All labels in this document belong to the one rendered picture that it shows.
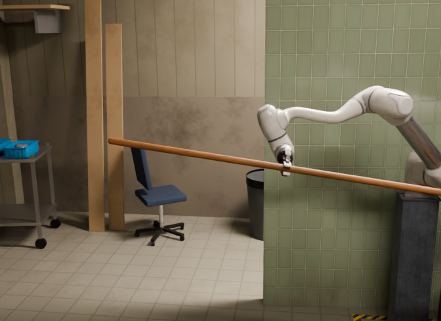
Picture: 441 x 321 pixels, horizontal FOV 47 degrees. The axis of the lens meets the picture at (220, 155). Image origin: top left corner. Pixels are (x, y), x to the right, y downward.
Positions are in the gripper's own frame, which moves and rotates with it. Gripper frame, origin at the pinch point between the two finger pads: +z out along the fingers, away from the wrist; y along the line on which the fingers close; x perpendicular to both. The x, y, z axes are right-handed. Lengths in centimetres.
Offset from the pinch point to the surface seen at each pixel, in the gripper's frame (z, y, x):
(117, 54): -280, -12, 155
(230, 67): -298, -14, 45
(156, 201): -221, 110, 91
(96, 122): -266, 55, 167
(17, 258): -185, 171, 204
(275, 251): -119, 94, -14
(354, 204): -120, 51, -61
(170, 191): -247, 107, 83
